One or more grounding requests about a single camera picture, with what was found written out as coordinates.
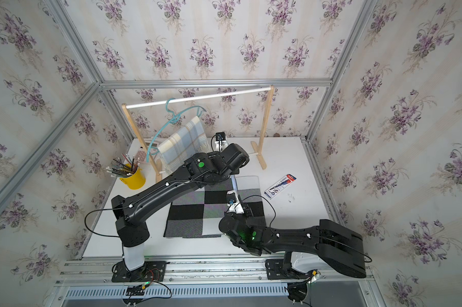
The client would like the teal plastic hanger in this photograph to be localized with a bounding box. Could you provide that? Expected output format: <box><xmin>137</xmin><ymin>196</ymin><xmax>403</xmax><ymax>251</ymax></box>
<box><xmin>145</xmin><ymin>98</ymin><xmax>207</xmax><ymax>162</ymax></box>

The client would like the wooden clothes rack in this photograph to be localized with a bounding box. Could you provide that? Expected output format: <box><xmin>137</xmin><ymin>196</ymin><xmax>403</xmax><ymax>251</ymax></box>
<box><xmin>122</xmin><ymin>86</ymin><xmax>275</xmax><ymax>182</ymax></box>

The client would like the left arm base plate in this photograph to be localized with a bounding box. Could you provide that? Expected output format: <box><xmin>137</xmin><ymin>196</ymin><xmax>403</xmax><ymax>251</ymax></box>
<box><xmin>111</xmin><ymin>261</ymin><xmax>167</xmax><ymax>283</ymax></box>

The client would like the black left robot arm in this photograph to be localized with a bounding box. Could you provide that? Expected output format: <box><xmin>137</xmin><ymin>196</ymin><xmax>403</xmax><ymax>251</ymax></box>
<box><xmin>111</xmin><ymin>143</ymin><xmax>250</xmax><ymax>271</ymax></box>

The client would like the yellow pen cup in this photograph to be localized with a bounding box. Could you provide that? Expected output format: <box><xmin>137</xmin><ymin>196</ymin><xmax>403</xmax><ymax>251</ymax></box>
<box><xmin>105</xmin><ymin>154</ymin><xmax>146</xmax><ymax>190</ymax></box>

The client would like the red white blister package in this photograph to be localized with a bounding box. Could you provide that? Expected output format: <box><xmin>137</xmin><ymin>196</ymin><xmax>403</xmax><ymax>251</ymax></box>
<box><xmin>264</xmin><ymin>174</ymin><xmax>297</xmax><ymax>199</ymax></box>

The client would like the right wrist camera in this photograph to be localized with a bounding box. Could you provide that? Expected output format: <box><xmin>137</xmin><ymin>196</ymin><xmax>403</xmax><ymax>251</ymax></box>
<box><xmin>227</xmin><ymin>191</ymin><xmax>244</xmax><ymax>214</ymax></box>

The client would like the blue cream plaid scarf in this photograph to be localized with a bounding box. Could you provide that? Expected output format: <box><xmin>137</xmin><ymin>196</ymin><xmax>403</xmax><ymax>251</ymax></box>
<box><xmin>158</xmin><ymin>116</ymin><xmax>211</xmax><ymax>175</ymax></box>

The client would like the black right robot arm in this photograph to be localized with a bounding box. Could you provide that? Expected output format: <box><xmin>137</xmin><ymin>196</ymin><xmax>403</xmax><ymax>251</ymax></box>
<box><xmin>219</xmin><ymin>212</ymin><xmax>366</xmax><ymax>278</ymax></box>

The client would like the aluminium mounting rail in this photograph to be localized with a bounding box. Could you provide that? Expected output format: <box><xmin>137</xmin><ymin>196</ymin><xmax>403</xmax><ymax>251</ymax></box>
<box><xmin>54</xmin><ymin>254</ymin><xmax>374</xmax><ymax>287</ymax></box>

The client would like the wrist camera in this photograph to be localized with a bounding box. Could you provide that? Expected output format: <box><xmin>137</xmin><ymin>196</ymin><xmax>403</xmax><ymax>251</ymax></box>
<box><xmin>213</xmin><ymin>132</ymin><xmax>228</xmax><ymax>152</ymax></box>
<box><xmin>227</xmin><ymin>191</ymin><xmax>244</xmax><ymax>214</ymax></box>

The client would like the light blue plastic hanger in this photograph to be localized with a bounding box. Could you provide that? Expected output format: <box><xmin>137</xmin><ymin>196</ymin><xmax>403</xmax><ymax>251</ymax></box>
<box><xmin>231</xmin><ymin>175</ymin><xmax>239</xmax><ymax>204</ymax></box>

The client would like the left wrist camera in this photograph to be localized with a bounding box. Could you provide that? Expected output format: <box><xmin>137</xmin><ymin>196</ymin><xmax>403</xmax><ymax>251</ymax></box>
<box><xmin>213</xmin><ymin>132</ymin><xmax>228</xmax><ymax>152</ymax></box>

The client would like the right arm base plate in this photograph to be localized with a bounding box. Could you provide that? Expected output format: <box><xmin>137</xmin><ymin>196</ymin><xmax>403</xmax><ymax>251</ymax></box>
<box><xmin>265</xmin><ymin>258</ymin><xmax>321</xmax><ymax>280</ymax></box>

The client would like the grey black checkered scarf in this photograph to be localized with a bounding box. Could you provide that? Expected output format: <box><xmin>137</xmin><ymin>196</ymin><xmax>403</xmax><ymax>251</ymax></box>
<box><xmin>163</xmin><ymin>176</ymin><xmax>266</xmax><ymax>239</ymax></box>

